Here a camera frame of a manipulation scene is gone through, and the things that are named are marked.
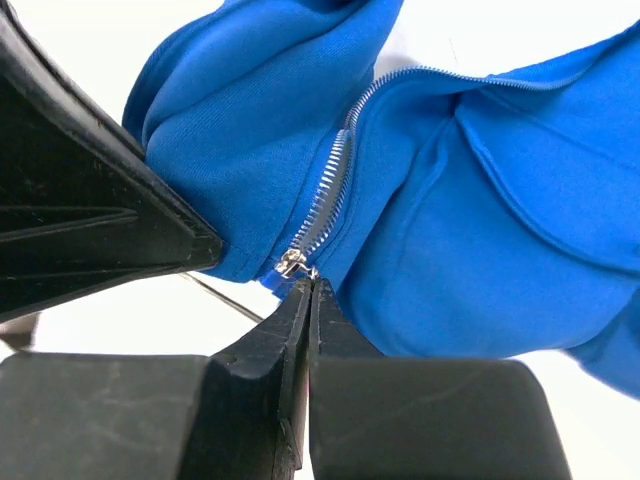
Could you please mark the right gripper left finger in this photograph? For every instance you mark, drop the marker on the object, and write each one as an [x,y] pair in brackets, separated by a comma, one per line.
[156,380]

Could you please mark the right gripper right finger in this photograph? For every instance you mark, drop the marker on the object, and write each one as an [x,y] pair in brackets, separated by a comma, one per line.
[375,417]

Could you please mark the blue jacket with white lining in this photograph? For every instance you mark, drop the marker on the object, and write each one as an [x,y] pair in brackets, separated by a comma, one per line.
[453,215]

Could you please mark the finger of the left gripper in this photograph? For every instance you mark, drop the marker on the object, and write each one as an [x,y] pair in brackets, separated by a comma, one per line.
[80,210]

